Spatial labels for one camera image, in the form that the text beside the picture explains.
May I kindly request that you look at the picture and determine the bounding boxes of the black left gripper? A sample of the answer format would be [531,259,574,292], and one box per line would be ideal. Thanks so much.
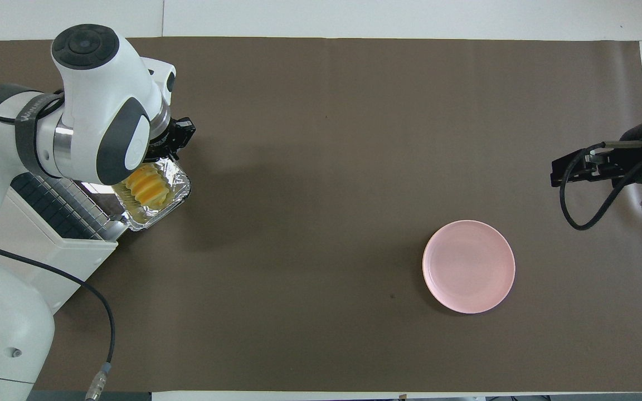
[144,114,197,163]

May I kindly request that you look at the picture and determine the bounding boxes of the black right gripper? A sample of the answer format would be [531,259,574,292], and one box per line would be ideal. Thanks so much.
[550,125,642,188]

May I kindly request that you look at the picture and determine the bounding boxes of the aluminium foil tray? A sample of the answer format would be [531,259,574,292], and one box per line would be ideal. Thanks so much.
[113,157,192,232]

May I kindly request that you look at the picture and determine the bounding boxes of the chrome glass oven door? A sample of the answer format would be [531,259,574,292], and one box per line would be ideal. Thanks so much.
[84,182,132,226]

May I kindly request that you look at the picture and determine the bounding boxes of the white toaster oven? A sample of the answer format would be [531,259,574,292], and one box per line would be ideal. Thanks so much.
[0,173,119,314]

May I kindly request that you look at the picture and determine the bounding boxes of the brown table mat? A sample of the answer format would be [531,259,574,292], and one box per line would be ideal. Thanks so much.
[0,37,642,393]

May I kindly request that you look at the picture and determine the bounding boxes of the pink round plate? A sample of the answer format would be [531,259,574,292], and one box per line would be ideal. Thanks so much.
[422,219,517,315]

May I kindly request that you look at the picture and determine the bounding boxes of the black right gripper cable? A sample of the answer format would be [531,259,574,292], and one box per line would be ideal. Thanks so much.
[559,141,642,231]

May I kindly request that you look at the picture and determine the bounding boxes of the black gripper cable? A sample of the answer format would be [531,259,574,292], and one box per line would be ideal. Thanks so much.
[0,234,116,401]
[559,141,642,231]

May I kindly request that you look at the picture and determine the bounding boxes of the metal oven wire rack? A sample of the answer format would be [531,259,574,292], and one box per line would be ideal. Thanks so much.
[11,173,127,241]

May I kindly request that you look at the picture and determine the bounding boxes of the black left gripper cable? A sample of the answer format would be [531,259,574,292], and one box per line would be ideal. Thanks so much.
[0,234,116,401]

